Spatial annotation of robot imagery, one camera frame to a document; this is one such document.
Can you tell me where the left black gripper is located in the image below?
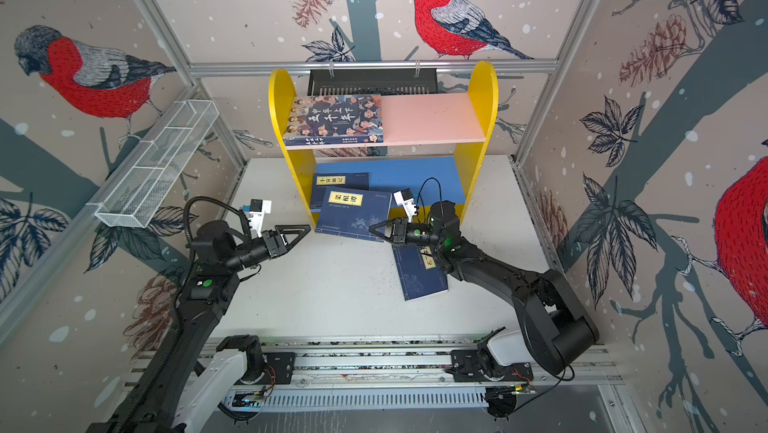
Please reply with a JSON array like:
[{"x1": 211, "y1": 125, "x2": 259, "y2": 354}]
[{"x1": 224, "y1": 226, "x2": 310, "y2": 273}]

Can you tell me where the navy blue book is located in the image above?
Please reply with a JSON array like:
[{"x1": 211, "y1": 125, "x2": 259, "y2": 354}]
[
  {"x1": 309, "y1": 173, "x2": 370, "y2": 212},
  {"x1": 315, "y1": 186, "x2": 392, "y2": 242},
  {"x1": 392, "y1": 246, "x2": 448, "y2": 301}
]

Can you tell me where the illustrated colourful cover book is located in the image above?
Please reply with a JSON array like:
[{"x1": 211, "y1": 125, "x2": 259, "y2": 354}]
[{"x1": 283, "y1": 94, "x2": 384, "y2": 146}]

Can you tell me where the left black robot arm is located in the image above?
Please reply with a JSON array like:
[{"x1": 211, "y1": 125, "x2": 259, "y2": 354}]
[{"x1": 88, "y1": 220, "x2": 311, "y2": 432}]

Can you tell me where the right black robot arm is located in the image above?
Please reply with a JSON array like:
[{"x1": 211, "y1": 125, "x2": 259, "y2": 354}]
[{"x1": 369, "y1": 201, "x2": 600, "y2": 374}]

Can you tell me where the yellow shelf with coloured boards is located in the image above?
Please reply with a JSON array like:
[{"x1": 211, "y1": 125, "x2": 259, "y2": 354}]
[{"x1": 268, "y1": 61, "x2": 499, "y2": 225}]

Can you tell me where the black slotted vent panel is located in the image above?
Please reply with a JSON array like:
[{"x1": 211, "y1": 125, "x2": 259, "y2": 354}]
[{"x1": 307, "y1": 68, "x2": 438, "y2": 96}]

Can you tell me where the small green circuit board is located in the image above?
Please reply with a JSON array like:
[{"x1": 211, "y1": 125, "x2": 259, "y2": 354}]
[{"x1": 231, "y1": 392, "x2": 269, "y2": 410}]

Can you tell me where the black round connector underneath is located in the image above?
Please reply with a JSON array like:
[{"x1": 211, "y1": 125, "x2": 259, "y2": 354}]
[{"x1": 484, "y1": 387, "x2": 517, "y2": 419}]

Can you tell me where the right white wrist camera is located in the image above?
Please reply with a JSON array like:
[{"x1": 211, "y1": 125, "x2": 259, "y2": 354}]
[{"x1": 393, "y1": 188, "x2": 419, "y2": 223}]

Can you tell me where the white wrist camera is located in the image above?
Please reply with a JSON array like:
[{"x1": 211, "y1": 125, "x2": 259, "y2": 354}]
[
  {"x1": 242, "y1": 199, "x2": 272, "y2": 238},
  {"x1": 393, "y1": 188, "x2": 419, "y2": 223}
]

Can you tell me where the right thin black cable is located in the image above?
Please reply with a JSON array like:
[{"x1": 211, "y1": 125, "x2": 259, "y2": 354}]
[{"x1": 415, "y1": 176, "x2": 444, "y2": 218}]

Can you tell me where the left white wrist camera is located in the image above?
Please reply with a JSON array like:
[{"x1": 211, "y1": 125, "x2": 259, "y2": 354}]
[{"x1": 242, "y1": 199, "x2": 272, "y2": 238}]

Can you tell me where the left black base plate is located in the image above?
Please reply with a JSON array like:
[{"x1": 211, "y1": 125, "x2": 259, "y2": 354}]
[{"x1": 238, "y1": 352, "x2": 296, "y2": 386}]

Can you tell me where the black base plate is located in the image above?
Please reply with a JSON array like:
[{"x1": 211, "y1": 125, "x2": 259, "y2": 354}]
[
  {"x1": 238, "y1": 352, "x2": 296, "y2": 386},
  {"x1": 445, "y1": 350, "x2": 534, "y2": 383}
]

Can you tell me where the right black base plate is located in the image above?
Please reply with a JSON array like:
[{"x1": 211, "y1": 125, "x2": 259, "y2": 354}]
[{"x1": 445, "y1": 350, "x2": 534, "y2": 383}]

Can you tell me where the white wire mesh basket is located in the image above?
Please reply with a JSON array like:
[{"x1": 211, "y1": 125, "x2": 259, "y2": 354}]
[{"x1": 95, "y1": 99, "x2": 219, "y2": 228}]

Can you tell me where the aluminium mounting rail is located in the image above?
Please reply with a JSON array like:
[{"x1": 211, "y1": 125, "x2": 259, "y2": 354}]
[{"x1": 128, "y1": 336, "x2": 625, "y2": 387}]

